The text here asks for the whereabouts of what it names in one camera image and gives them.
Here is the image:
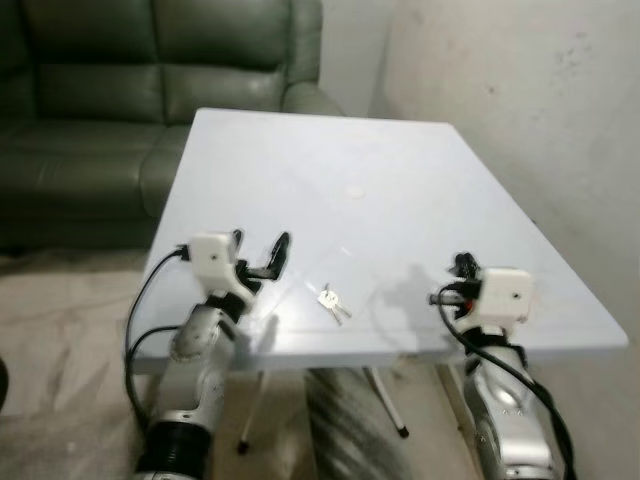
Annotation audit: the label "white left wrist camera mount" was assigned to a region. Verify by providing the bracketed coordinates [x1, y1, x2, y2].
[187, 231, 260, 307]

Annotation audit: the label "white plastic table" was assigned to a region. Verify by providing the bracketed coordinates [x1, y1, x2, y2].
[130, 108, 630, 377]

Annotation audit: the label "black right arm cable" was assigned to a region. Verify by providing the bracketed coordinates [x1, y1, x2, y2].
[428, 290, 578, 480]

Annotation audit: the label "dark green leather sofa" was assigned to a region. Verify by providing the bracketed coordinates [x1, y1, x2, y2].
[0, 0, 346, 252]

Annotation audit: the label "white metal table leg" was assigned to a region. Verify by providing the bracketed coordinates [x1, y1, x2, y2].
[237, 369, 270, 455]
[361, 366, 410, 439]

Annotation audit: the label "silver keys on ring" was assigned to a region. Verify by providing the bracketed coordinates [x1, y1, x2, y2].
[317, 284, 353, 326]

